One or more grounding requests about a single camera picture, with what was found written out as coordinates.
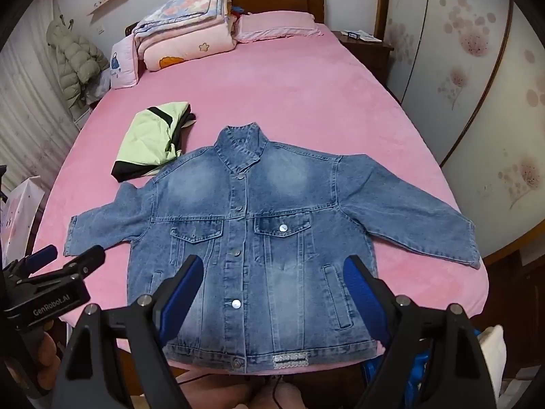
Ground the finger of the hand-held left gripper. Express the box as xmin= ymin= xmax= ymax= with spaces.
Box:
xmin=13 ymin=245 xmax=58 ymax=275
xmin=54 ymin=245 xmax=106 ymax=282

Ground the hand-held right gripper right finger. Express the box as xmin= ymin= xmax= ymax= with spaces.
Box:
xmin=343 ymin=255 xmax=499 ymax=409

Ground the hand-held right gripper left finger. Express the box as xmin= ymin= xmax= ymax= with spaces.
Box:
xmin=51 ymin=255 xmax=204 ymax=409

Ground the blue denim jacket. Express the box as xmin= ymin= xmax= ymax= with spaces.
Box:
xmin=64 ymin=121 xmax=482 ymax=373

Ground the person's left hand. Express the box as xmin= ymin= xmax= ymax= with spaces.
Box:
xmin=37 ymin=328 xmax=66 ymax=378

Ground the white printed gift bag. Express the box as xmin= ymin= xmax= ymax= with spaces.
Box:
xmin=0 ymin=177 xmax=45 ymax=256

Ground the blue plastic object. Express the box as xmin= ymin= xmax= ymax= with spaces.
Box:
xmin=364 ymin=341 xmax=431 ymax=409

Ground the green and black garment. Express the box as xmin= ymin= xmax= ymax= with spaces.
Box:
xmin=111 ymin=101 xmax=197 ymax=182

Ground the pale patterned curtain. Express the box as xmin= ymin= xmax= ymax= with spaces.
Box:
xmin=0 ymin=9 xmax=81 ymax=188

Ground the bed with pink sheet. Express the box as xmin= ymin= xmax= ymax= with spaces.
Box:
xmin=43 ymin=0 xmax=490 ymax=393

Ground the beige puffer jacket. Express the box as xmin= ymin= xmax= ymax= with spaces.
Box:
xmin=46 ymin=17 xmax=109 ymax=111

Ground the small pink printed cushion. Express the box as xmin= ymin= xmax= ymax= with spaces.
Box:
xmin=110 ymin=36 xmax=141 ymax=90

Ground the wooden nightstand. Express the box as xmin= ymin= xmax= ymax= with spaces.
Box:
xmin=330 ymin=30 xmax=394 ymax=90

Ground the folded pink quilt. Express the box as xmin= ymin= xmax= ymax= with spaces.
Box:
xmin=142 ymin=17 xmax=239 ymax=72

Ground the floral sliding wardrobe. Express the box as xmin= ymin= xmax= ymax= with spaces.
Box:
xmin=385 ymin=0 xmax=545 ymax=265

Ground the folded floral quilt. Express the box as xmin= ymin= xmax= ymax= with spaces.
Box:
xmin=133 ymin=0 xmax=233 ymax=45

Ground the pink pillow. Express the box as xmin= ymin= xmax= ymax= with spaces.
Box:
xmin=232 ymin=12 xmax=324 ymax=44

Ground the wooden headboard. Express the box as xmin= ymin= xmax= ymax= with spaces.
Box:
xmin=125 ymin=0 xmax=326 ymax=37

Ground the wooden wall shelf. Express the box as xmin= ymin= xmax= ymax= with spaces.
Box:
xmin=87 ymin=0 xmax=132 ymax=15

